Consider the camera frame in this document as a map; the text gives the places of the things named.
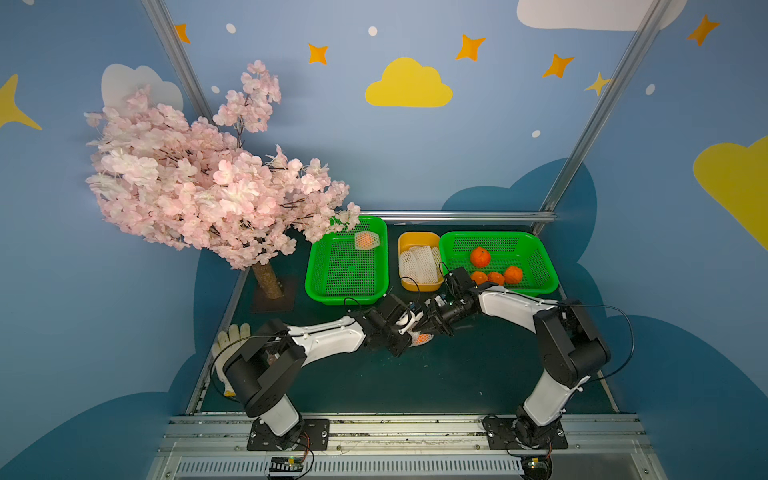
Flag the netted orange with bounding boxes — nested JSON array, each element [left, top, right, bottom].
[[354, 231, 380, 251], [410, 330, 434, 347]]

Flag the peeled bare orange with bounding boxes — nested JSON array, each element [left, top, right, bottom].
[[470, 247, 492, 269]]

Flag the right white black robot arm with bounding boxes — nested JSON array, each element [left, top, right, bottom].
[[417, 268, 611, 449]]

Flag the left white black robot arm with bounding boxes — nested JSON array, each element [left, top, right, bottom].
[[212, 295, 424, 441]]

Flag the yellow plastic tub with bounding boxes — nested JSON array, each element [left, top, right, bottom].
[[398, 231, 444, 293]]

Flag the left green plastic basket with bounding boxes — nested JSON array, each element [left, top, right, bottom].
[[305, 215, 390, 306]]

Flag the green plastic basket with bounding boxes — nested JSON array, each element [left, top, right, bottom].
[[305, 215, 390, 306], [439, 231, 560, 297]]

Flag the right green plastic basket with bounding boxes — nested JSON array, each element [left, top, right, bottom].
[[439, 231, 560, 297]]

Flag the white work glove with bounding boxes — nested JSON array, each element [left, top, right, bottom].
[[211, 323, 251, 398]]

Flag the left small circuit board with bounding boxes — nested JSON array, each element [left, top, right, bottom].
[[266, 456, 310, 479]]

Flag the small circuit board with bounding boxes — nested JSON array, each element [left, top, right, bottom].
[[266, 456, 310, 479], [521, 457, 553, 480]]

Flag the right small circuit board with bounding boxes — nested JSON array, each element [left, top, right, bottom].
[[521, 457, 553, 480]]

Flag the pink artificial blossom tree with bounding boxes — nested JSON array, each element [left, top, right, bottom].
[[86, 61, 360, 301]]

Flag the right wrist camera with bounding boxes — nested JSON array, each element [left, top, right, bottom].
[[425, 294, 448, 309]]

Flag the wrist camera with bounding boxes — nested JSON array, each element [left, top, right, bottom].
[[395, 308, 424, 335], [425, 294, 448, 309]]

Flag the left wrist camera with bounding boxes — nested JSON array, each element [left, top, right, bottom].
[[395, 308, 424, 335]]

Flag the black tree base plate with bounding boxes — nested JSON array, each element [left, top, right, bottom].
[[250, 276, 299, 314]]

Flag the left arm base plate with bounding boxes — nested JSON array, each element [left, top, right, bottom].
[[246, 419, 330, 451]]

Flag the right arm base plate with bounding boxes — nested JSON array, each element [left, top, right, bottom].
[[481, 415, 568, 451]]

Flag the aluminium mounting rail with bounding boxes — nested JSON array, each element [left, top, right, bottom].
[[147, 413, 666, 479]]

